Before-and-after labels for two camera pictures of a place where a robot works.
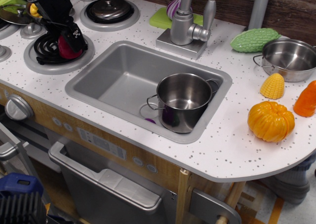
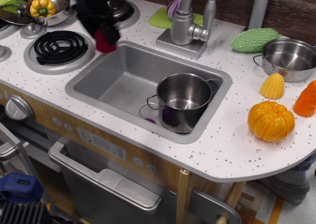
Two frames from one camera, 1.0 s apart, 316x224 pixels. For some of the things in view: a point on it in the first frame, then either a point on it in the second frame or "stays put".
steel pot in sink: [182, 100] stays put
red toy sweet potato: [65, 50] to [101, 43]
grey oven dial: [18, 108] stays put
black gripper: [54, 5] to [92, 9]
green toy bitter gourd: [254, 40] stays put
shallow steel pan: [294, 59] stays put
